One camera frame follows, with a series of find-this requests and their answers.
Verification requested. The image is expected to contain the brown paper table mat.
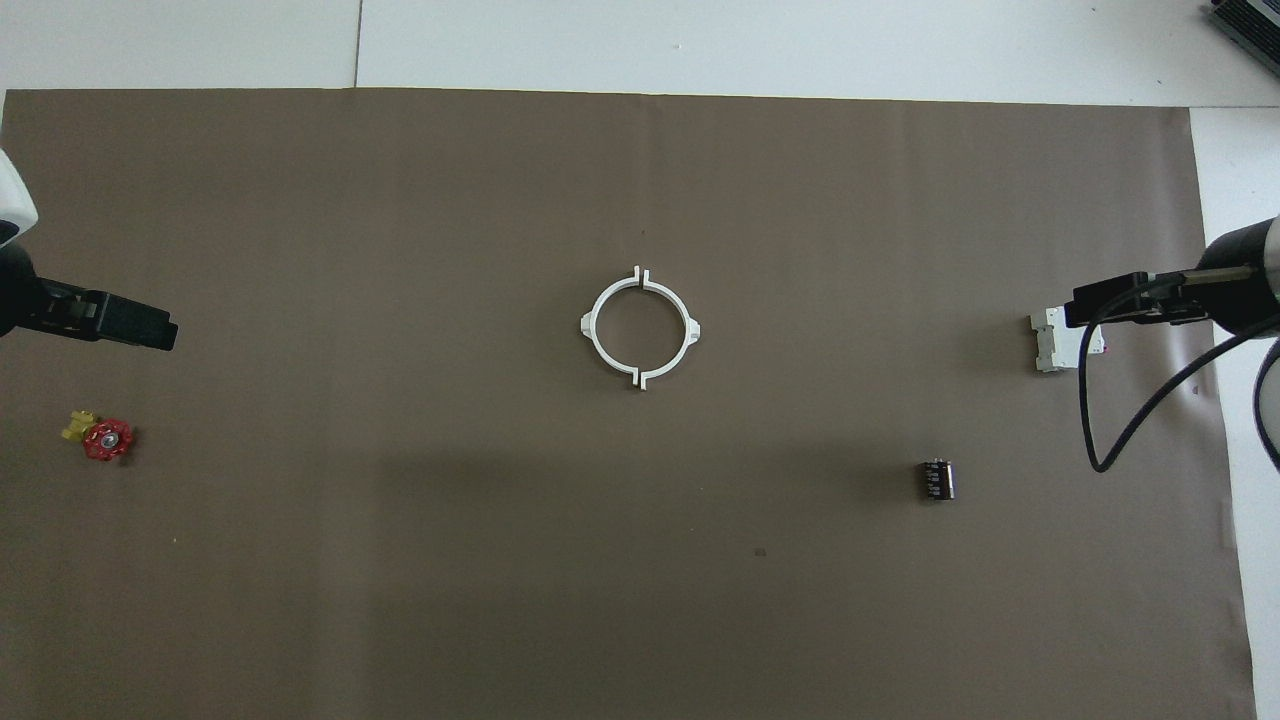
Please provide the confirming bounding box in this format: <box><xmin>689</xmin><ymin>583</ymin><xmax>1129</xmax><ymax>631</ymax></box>
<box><xmin>0</xmin><ymin>88</ymin><xmax>1259</xmax><ymax>720</ymax></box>

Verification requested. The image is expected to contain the red handle brass valve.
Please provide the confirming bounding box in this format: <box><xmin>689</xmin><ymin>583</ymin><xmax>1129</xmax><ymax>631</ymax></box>
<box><xmin>62</xmin><ymin>408</ymin><xmax>134</xmax><ymax>463</ymax></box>

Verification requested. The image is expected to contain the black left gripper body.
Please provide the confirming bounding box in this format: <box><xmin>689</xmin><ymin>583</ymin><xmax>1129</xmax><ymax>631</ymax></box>
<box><xmin>35</xmin><ymin>283</ymin><xmax>101</xmax><ymax>339</ymax></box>

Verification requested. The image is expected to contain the white circuit breaker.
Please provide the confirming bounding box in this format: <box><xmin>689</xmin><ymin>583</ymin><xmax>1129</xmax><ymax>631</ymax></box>
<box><xmin>1031</xmin><ymin>308</ymin><xmax>1107</xmax><ymax>374</ymax></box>

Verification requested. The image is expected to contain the white half pipe clamp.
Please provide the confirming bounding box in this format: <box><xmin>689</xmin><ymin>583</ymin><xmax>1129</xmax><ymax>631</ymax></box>
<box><xmin>580</xmin><ymin>266</ymin><xmax>642</xmax><ymax>389</ymax></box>
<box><xmin>640</xmin><ymin>268</ymin><xmax>703</xmax><ymax>391</ymax></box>

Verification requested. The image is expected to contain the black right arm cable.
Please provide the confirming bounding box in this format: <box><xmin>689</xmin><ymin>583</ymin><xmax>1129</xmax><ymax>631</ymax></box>
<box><xmin>1078</xmin><ymin>285</ymin><xmax>1280</xmax><ymax>473</ymax></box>

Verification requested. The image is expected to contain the grey ribbed metal device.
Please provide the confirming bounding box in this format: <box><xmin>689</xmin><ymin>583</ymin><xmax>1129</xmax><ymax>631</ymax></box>
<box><xmin>1205</xmin><ymin>0</ymin><xmax>1280</xmax><ymax>49</ymax></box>

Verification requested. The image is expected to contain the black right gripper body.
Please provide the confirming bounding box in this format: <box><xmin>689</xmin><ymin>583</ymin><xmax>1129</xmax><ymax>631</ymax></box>
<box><xmin>1145</xmin><ymin>265</ymin><xmax>1216</xmax><ymax>326</ymax></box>

